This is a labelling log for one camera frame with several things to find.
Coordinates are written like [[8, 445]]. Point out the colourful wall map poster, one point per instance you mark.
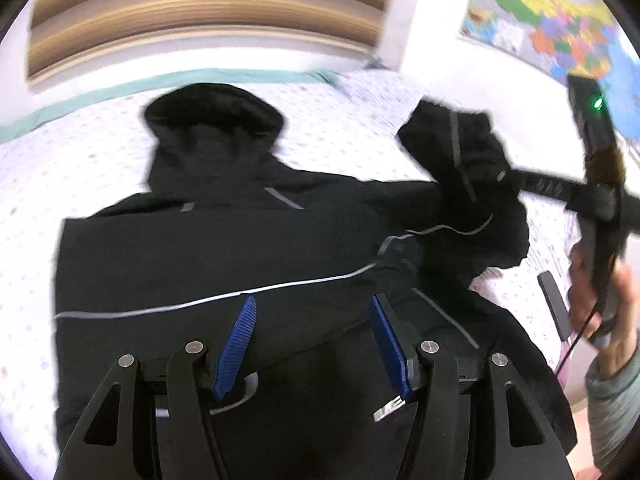
[[545, 10]]

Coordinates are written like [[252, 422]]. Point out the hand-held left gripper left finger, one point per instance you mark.
[[234, 350]]

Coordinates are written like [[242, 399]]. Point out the black hooded jacket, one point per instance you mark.
[[250, 240]]

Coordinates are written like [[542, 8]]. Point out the black flat bar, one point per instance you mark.
[[554, 305]]

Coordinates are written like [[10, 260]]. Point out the person's right hand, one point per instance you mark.
[[582, 295]]

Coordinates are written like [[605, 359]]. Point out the wooden slatted headboard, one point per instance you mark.
[[210, 5]]

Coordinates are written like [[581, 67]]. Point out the floral quilted bed blanket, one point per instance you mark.
[[75, 170]]

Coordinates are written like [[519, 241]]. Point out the person's right forearm grey sleeve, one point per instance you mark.
[[615, 400]]

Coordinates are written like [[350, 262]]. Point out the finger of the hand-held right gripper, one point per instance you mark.
[[537, 185]]

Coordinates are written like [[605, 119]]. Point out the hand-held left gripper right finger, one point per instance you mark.
[[392, 347]]

